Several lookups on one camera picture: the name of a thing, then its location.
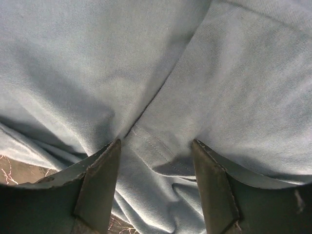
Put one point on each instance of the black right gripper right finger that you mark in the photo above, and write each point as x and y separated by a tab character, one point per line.
236	200

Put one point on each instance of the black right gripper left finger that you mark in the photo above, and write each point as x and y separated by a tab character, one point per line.
76	200

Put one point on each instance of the grey-blue t shirt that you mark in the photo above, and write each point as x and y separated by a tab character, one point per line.
234	74

